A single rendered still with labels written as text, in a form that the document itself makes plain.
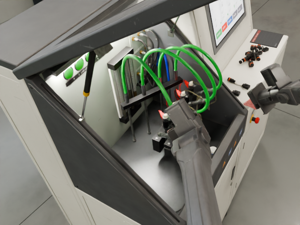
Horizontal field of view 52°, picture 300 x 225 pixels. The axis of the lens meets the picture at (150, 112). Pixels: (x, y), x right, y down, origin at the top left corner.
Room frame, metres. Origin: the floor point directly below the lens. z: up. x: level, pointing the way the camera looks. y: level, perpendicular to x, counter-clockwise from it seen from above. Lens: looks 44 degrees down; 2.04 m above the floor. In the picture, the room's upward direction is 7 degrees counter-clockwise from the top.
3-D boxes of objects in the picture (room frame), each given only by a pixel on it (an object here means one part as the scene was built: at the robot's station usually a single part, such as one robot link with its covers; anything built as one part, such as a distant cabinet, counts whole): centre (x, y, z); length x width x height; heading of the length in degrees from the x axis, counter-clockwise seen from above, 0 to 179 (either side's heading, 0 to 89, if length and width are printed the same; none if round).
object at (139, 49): (1.28, 0.00, 1.20); 0.13 x 0.03 x 0.31; 143
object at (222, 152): (0.78, -0.25, 0.87); 0.62 x 0.04 x 0.16; 143
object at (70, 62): (1.08, 0.15, 1.43); 0.54 x 0.03 x 0.02; 143
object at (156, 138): (1.02, -0.14, 0.91); 0.34 x 0.10 x 0.15; 143
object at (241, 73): (1.40, -0.60, 0.97); 0.70 x 0.22 x 0.03; 143
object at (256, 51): (1.43, -0.62, 1.01); 0.23 x 0.11 x 0.06; 143
